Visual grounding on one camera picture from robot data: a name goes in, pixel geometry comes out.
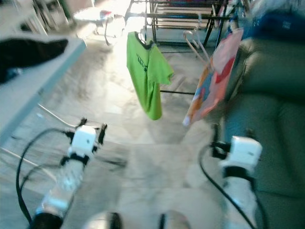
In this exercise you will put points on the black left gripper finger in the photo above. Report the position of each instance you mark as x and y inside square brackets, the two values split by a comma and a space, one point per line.
[102, 133]
[83, 123]

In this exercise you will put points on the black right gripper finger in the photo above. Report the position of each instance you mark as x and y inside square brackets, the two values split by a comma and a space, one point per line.
[217, 138]

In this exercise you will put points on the black garment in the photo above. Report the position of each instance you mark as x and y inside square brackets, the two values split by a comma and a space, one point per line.
[28, 50]

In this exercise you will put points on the pink printed garment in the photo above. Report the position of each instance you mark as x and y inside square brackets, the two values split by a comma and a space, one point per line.
[219, 76]

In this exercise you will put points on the light blue folding table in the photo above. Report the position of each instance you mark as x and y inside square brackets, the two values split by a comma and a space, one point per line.
[24, 90]

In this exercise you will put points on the dark green sofa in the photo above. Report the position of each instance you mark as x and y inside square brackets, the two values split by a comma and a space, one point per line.
[276, 95]

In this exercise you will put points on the green t-shirt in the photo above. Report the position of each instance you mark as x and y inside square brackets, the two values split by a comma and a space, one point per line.
[147, 71]

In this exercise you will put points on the silver right robot leg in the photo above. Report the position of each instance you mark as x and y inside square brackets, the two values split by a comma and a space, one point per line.
[178, 222]

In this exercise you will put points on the silver robot leg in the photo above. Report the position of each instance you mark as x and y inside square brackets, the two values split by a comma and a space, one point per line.
[102, 222]
[178, 222]

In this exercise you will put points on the silver left robot leg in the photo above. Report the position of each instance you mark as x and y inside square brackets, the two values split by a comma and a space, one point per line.
[102, 222]

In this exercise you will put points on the white baby bouncer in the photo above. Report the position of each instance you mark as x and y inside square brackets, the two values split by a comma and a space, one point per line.
[95, 14]

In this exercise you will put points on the black drying rack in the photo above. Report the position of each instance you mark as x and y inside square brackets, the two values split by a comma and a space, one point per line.
[186, 15]

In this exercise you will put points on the blue bag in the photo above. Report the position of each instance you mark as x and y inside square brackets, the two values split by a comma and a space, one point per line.
[281, 24]

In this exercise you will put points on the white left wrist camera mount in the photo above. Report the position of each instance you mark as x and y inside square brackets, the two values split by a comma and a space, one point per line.
[85, 139]

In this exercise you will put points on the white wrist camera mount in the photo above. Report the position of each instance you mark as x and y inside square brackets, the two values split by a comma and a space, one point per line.
[85, 139]
[243, 151]

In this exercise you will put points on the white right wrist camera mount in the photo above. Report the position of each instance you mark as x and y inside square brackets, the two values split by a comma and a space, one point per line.
[243, 151]

